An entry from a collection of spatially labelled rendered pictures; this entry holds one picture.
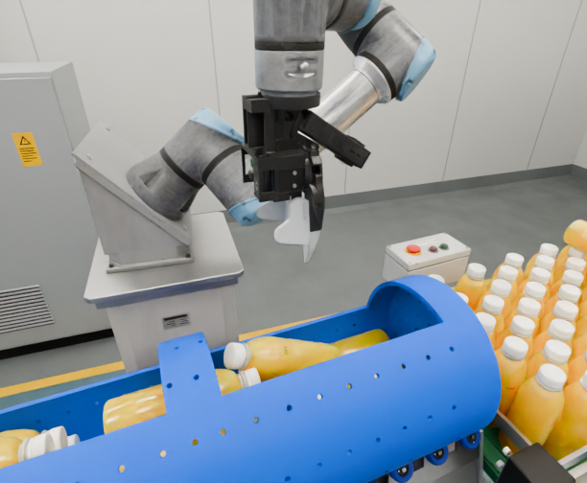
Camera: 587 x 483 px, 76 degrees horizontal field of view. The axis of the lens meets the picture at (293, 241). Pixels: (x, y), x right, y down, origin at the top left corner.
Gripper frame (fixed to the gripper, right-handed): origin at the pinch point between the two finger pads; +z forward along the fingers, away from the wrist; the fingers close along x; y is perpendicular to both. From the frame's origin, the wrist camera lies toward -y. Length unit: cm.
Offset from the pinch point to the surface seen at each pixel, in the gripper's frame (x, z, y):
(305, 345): 0.7, 19.9, -0.9
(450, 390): 17.9, 17.9, -15.5
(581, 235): -6, 18, -80
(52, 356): -148, 136, 84
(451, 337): 13.3, 13.2, -18.6
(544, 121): -239, 60, -393
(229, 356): 1.0, 17.1, 11.9
